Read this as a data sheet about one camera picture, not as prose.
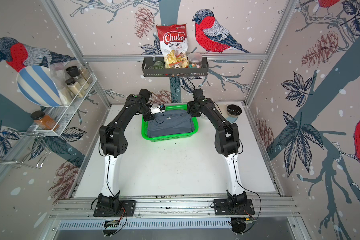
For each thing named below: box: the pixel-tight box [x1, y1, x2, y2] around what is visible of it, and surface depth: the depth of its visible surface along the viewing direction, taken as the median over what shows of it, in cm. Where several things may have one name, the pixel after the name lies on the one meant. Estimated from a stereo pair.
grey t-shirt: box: [147, 109, 194, 138], surface depth 100 cm
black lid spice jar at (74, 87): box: [65, 78, 86, 98], surface depth 78 cm
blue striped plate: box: [16, 65, 63, 108], surface depth 68 cm
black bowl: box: [226, 104, 242, 118], surface depth 113 cm
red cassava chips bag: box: [155, 23, 189, 69], surface depth 83 cm
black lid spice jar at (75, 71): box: [66, 66, 90, 91], surface depth 81 cm
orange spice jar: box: [30, 110, 60, 131], surface depth 63 cm
